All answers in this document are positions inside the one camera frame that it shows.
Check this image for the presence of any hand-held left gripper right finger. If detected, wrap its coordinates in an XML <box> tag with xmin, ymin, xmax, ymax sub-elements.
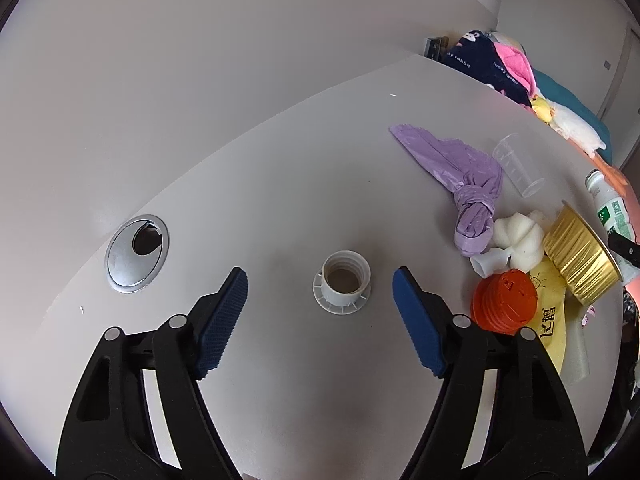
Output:
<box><xmin>391</xmin><ymin>266</ymin><xmax>588</xmax><ymax>480</ymax></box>

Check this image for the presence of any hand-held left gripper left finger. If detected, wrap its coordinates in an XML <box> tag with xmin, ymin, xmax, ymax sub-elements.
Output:
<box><xmin>55</xmin><ymin>266</ymin><xmax>249</xmax><ymax>480</ymax></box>

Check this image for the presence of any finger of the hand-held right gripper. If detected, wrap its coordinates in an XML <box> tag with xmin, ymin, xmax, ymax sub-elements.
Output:
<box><xmin>606</xmin><ymin>232</ymin><xmax>640</xmax><ymax>267</ymax></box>

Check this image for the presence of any white bottle green label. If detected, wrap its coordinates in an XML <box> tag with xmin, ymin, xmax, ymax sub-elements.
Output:
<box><xmin>585</xmin><ymin>169</ymin><xmax>640</xmax><ymax>283</ymax></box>

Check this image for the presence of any white threaded plastic ring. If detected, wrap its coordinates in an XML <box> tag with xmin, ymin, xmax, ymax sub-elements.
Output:
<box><xmin>313</xmin><ymin>250</ymin><xmax>374</xmax><ymax>316</ymax></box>

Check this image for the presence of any orange ribbed cap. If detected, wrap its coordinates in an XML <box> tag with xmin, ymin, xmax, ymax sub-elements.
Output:
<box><xmin>471</xmin><ymin>268</ymin><xmax>539</xmax><ymax>336</ymax></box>

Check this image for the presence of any yellow snack packet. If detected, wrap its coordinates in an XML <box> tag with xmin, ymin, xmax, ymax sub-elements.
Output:
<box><xmin>525</xmin><ymin>257</ymin><xmax>581</xmax><ymax>376</ymax></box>

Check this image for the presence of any gold foil tray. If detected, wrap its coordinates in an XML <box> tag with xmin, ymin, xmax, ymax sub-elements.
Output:
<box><xmin>542</xmin><ymin>201</ymin><xmax>624</xmax><ymax>306</ymax></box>

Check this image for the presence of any pink bed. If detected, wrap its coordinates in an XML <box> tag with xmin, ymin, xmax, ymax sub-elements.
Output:
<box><xmin>592</xmin><ymin>152</ymin><xmax>632</xmax><ymax>201</ymax></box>

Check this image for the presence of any white plush goose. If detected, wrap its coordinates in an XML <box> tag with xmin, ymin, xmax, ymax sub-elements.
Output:
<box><xmin>547</xmin><ymin>102</ymin><xmax>608</xmax><ymax>156</ymax></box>

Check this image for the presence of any clear measuring cup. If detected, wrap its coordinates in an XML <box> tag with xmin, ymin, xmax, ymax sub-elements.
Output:
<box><xmin>492</xmin><ymin>132</ymin><xmax>545</xmax><ymax>198</ymax></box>

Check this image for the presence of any purple plastic bag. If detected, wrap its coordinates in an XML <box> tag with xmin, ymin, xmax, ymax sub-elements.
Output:
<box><xmin>389</xmin><ymin>123</ymin><xmax>504</xmax><ymax>258</ymax></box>

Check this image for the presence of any yellow plush duck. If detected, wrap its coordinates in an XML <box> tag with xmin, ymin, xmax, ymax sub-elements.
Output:
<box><xmin>530</xmin><ymin>95</ymin><xmax>553</xmax><ymax>123</ymax></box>

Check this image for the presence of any teal pillow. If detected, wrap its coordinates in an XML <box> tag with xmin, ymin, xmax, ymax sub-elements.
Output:
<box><xmin>530</xmin><ymin>67</ymin><xmax>612</xmax><ymax>163</ymax></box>

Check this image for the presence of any pink fleece cloth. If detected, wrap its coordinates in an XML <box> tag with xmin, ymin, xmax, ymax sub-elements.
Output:
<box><xmin>492</xmin><ymin>42</ymin><xmax>538</xmax><ymax>96</ymax></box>

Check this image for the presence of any dark blue printed blanket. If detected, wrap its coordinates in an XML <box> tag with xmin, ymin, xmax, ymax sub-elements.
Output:
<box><xmin>444</xmin><ymin>31</ymin><xmax>533</xmax><ymax>108</ymax></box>

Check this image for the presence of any silver cable grommet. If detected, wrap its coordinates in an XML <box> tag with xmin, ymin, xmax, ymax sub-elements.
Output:
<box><xmin>104</xmin><ymin>214</ymin><xmax>170</xmax><ymax>293</ymax></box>

